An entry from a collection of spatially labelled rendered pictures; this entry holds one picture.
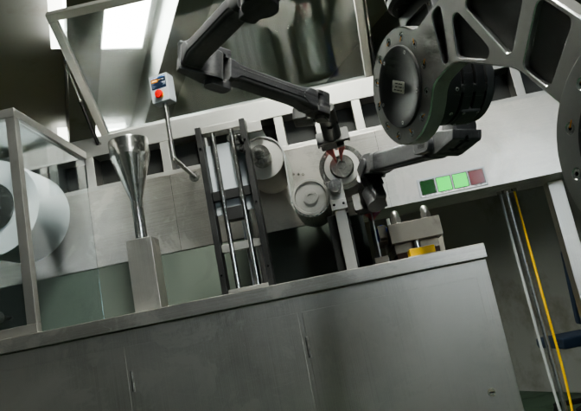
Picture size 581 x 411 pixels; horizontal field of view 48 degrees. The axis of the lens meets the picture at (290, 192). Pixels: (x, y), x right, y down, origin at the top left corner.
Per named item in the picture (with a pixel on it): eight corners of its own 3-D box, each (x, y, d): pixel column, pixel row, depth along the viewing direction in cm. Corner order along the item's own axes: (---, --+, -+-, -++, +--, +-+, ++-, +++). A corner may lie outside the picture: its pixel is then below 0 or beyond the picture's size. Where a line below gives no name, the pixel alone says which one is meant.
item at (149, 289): (126, 322, 213) (103, 156, 225) (140, 322, 227) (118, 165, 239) (168, 313, 213) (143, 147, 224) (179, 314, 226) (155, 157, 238)
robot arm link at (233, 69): (212, 80, 162) (212, 41, 165) (198, 88, 166) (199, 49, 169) (335, 122, 189) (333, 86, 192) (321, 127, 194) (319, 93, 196)
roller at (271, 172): (245, 183, 215) (238, 143, 218) (257, 197, 240) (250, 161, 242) (287, 174, 214) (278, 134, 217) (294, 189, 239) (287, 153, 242)
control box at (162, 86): (150, 103, 224) (145, 75, 226) (159, 108, 230) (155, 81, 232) (168, 97, 222) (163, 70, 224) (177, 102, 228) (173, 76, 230)
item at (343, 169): (337, 181, 209) (325, 161, 211) (337, 182, 211) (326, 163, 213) (357, 170, 209) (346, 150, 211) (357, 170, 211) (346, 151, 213)
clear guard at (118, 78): (54, 18, 231) (55, 18, 231) (107, 134, 262) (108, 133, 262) (347, -49, 224) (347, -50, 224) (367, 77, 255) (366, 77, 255)
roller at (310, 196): (296, 218, 210) (288, 183, 213) (302, 229, 235) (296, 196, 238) (332, 210, 209) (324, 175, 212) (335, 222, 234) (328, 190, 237)
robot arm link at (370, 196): (388, 155, 194) (361, 156, 191) (402, 183, 186) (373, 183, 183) (376, 184, 202) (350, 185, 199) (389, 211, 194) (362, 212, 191)
